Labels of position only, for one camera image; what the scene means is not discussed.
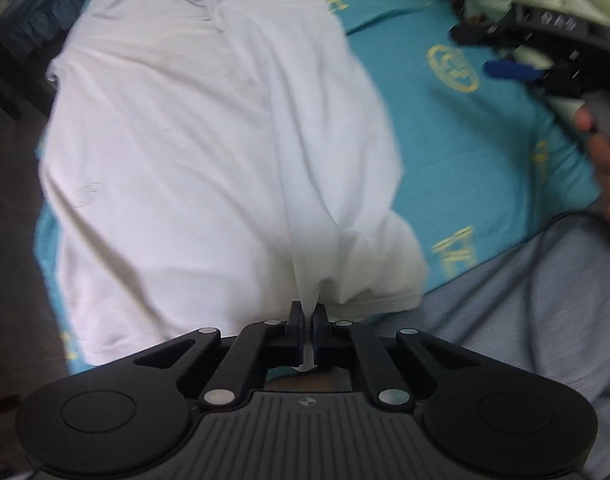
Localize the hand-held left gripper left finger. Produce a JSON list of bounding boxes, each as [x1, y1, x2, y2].
[[104, 301, 305, 414]]

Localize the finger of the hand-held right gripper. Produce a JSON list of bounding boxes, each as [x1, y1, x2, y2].
[[451, 22, 516, 49], [484, 59, 542, 84]]

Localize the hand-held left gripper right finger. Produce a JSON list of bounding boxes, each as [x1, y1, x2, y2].
[[312, 302, 512, 414]]

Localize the white t-shirt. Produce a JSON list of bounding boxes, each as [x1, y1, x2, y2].
[[38, 0, 429, 367]]

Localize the teal printed bed sheet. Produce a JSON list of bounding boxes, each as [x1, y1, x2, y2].
[[32, 0, 606, 377]]

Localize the person's grey shorts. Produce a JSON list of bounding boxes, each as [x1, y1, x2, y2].
[[365, 214, 610, 477]]

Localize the blue covered chair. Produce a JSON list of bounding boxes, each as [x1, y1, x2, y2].
[[0, 0, 97, 57]]

